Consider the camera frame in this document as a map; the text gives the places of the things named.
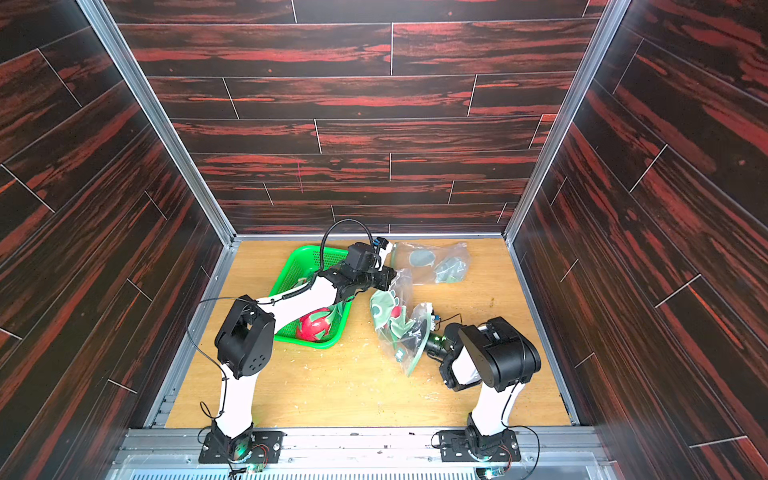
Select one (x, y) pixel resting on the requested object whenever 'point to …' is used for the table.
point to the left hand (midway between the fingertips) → (399, 274)
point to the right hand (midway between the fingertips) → (394, 323)
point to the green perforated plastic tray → (300, 265)
